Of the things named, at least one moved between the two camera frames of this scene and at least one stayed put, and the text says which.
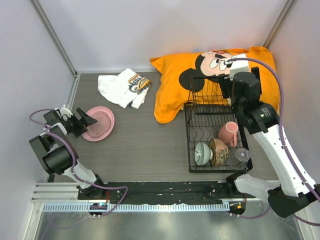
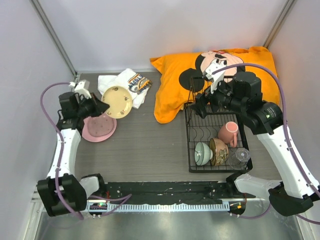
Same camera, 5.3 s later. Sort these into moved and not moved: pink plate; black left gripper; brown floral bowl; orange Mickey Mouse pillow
Moved: black left gripper
Not moved: orange Mickey Mouse pillow; pink plate; brown floral bowl
